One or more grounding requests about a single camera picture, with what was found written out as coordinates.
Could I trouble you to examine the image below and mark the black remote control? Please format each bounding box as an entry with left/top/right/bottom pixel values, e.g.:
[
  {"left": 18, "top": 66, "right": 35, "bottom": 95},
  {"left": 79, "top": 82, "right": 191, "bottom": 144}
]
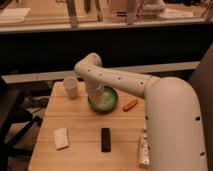
[{"left": 101, "top": 128, "right": 111, "bottom": 152}]

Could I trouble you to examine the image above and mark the orange carrot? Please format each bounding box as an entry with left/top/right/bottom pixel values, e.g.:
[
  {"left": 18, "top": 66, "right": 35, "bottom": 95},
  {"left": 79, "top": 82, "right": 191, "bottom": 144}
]
[{"left": 123, "top": 99, "right": 138, "bottom": 112}]

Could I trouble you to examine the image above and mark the green bowl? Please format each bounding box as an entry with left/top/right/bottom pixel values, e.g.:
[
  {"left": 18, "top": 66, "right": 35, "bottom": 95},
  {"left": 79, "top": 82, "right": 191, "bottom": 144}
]
[{"left": 88, "top": 86, "right": 118, "bottom": 113}]

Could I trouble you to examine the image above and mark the black chair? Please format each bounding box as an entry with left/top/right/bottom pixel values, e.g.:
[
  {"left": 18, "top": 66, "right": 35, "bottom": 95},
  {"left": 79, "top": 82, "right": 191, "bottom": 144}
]
[{"left": 0, "top": 76, "right": 43, "bottom": 171}]

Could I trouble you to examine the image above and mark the white paper cup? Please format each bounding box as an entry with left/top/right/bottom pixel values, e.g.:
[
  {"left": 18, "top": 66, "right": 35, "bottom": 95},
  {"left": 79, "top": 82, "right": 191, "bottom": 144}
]
[{"left": 63, "top": 77, "right": 78, "bottom": 99}]

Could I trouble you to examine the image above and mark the white plastic bottle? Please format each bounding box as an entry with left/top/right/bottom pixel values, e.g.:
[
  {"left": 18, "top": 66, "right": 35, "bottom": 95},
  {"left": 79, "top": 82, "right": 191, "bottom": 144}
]
[{"left": 138, "top": 130, "right": 149, "bottom": 168}]

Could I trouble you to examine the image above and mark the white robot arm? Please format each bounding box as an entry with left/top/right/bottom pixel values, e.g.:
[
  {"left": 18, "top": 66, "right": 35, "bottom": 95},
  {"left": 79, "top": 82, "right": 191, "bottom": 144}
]
[{"left": 74, "top": 53, "right": 208, "bottom": 171}]

